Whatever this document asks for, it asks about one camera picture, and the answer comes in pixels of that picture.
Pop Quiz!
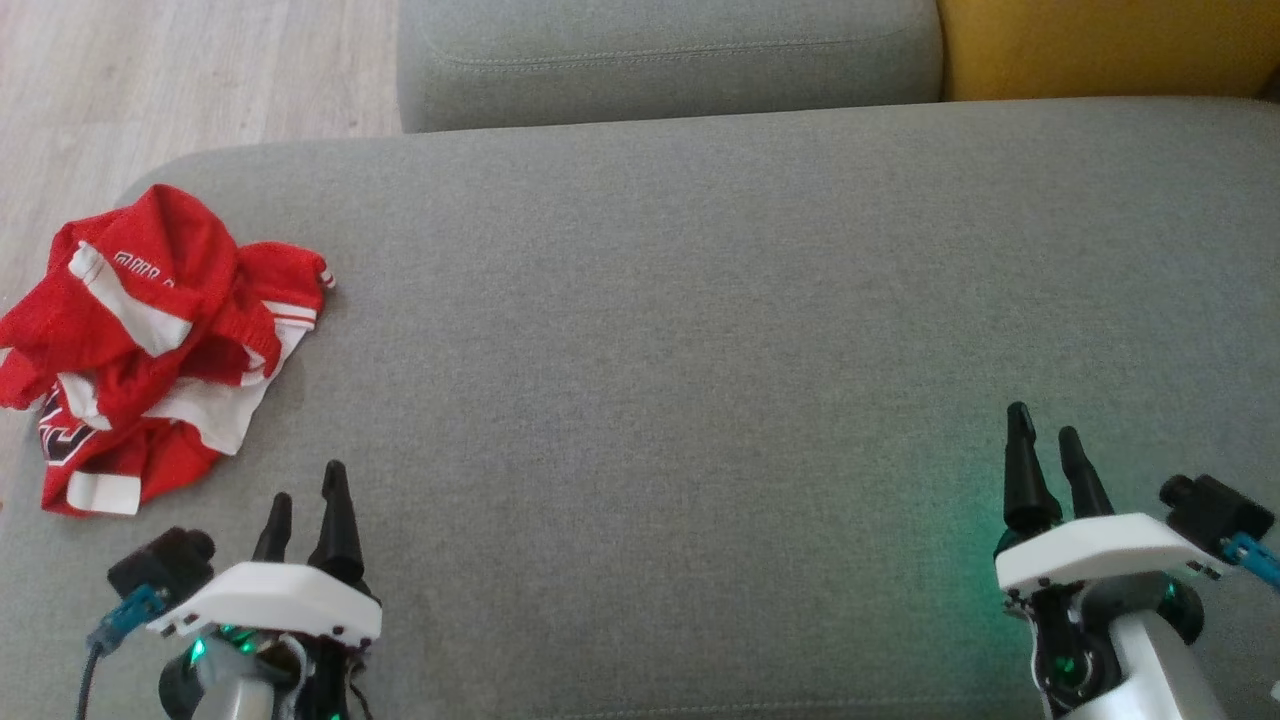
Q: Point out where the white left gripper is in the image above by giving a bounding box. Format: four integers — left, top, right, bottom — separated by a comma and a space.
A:
148, 460, 383, 641

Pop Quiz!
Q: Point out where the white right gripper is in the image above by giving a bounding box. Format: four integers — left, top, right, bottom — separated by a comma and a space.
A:
995, 402, 1216, 593

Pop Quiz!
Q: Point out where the red basketball jersey shirt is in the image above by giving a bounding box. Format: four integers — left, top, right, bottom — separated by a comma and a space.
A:
0, 240, 336, 517

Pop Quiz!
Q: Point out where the grey sofa seat cushion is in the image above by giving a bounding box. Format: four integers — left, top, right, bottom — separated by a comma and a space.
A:
0, 97, 1280, 720

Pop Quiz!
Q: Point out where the yellow sofa cushion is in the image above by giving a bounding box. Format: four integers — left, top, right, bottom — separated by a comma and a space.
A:
938, 0, 1280, 102

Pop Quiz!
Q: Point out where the grey sofa back cushion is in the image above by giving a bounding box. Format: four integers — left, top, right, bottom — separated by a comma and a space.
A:
397, 0, 944, 134

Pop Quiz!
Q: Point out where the blue left camera connector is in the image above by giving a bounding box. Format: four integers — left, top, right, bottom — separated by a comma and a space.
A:
88, 585, 169, 653

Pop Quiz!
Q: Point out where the blue camera connector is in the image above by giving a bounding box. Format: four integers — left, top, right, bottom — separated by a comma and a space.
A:
1222, 533, 1280, 589
88, 585, 169, 653

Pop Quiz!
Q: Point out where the blue right camera connector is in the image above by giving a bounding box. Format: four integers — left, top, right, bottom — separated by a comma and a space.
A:
1222, 533, 1280, 589

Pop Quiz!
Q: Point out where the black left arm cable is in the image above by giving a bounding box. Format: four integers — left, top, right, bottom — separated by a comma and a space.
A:
75, 640, 107, 720

